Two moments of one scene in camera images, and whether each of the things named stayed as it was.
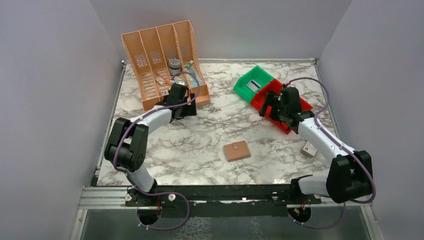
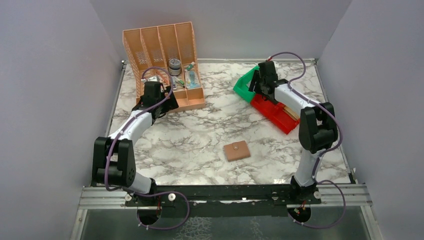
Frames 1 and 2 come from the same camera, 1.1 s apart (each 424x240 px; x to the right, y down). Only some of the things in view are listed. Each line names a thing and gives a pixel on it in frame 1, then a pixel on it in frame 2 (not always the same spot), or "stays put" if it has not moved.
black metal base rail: (283, 194) stays put
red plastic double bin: (257, 102) stays put
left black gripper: (189, 105) → (168, 103)
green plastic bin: (257, 74) stays put
